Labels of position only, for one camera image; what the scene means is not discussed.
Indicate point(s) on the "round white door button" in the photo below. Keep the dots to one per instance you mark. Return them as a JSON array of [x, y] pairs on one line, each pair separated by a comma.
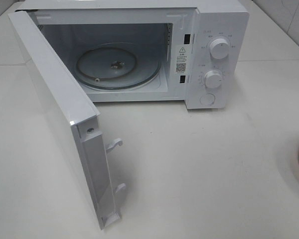
[[207, 99]]

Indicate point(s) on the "white timer knob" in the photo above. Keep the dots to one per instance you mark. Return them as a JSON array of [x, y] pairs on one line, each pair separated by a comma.
[[213, 79]]

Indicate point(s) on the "glass microwave turntable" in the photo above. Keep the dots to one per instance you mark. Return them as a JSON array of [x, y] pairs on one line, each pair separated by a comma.
[[117, 66]]

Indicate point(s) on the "white microwave oven body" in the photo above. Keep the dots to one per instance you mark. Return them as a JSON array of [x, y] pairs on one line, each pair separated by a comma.
[[179, 30]]

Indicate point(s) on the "upper white power knob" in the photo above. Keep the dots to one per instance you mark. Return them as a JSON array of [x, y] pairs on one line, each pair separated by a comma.
[[219, 48]]

